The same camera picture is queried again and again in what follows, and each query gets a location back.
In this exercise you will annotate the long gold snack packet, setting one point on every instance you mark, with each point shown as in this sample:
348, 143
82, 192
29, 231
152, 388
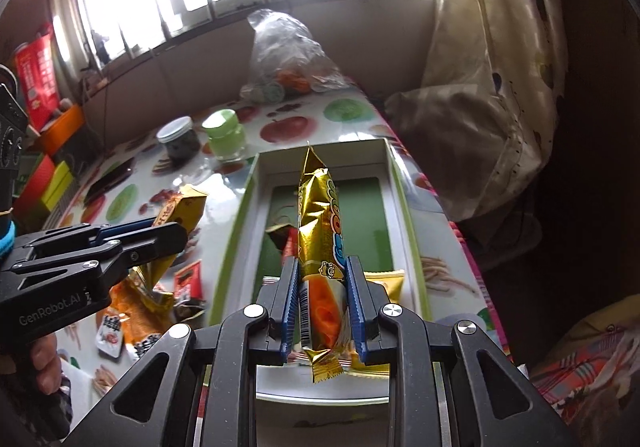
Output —
317, 227

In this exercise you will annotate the cream patterned curtain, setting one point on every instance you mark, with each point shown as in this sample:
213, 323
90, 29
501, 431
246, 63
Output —
490, 52

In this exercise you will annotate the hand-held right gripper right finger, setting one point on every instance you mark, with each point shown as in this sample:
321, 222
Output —
357, 307

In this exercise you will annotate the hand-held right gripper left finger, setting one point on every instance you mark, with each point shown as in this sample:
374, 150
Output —
290, 307

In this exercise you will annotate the brown wooden wardrobe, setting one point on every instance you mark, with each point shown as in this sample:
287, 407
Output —
590, 127

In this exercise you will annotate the yellow orange snack packet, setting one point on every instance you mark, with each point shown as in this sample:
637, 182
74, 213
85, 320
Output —
387, 284

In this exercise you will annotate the person's left hand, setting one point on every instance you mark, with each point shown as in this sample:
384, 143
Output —
47, 362

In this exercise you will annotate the dark brown candy wrapper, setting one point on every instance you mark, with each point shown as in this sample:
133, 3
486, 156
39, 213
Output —
190, 312

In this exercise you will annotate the green cardboard box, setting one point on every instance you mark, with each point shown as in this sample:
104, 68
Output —
370, 207

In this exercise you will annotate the orange white snack packet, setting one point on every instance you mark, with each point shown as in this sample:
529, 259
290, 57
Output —
132, 317

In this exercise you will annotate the gold brown snack packet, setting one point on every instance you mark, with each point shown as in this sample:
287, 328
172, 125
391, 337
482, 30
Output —
182, 207

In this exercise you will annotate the red box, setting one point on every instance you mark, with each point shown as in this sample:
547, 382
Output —
37, 177

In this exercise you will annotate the silver lid dark jar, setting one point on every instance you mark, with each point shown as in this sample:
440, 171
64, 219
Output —
180, 144

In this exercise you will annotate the white red snack packet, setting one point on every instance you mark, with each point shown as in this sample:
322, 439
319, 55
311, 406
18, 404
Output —
110, 337

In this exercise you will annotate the green lid jar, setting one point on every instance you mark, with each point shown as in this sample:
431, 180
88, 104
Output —
225, 137

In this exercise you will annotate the colourful patterned bedding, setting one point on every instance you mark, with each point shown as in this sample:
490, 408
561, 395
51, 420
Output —
590, 367

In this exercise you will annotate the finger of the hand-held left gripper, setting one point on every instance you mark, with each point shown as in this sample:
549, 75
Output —
155, 242
127, 229

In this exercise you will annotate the person's left forearm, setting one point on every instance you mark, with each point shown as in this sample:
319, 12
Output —
62, 402

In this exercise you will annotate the lime green box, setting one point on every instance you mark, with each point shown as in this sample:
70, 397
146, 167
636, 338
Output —
57, 184

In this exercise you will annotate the teal cloth band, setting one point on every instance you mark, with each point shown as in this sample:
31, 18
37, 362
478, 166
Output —
5, 238

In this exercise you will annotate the clear plastic bag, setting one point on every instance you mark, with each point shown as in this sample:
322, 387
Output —
285, 52

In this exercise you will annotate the white pink snack packet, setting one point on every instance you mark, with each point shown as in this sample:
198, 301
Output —
270, 280

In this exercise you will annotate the red hanging bag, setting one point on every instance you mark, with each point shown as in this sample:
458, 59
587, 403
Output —
37, 72

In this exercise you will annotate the orange box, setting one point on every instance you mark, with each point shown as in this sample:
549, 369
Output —
62, 127

